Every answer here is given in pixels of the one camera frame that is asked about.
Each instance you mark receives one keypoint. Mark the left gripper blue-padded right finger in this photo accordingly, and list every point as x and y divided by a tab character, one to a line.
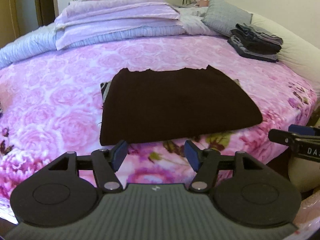
205	164

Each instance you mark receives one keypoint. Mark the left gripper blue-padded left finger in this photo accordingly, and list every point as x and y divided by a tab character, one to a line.
105	164

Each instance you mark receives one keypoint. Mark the dark brown and grey t-shirt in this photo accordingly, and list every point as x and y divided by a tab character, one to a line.
152	106

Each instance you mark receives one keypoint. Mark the pink rose floral blanket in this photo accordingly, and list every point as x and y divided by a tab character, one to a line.
52	103

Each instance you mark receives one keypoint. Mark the cream headboard bolster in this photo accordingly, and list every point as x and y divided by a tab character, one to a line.
296	53

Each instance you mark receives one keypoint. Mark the stack of folded dark clothes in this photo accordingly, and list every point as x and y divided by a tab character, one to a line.
253	42

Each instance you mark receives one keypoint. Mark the lavender ruffled comforter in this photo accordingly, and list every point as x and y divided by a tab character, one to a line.
43	40

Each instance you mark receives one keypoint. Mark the grey knitted pillow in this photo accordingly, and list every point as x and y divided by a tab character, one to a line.
223	17

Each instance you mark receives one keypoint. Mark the folded lilac fleece blankets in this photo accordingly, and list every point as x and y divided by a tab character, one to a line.
82	21

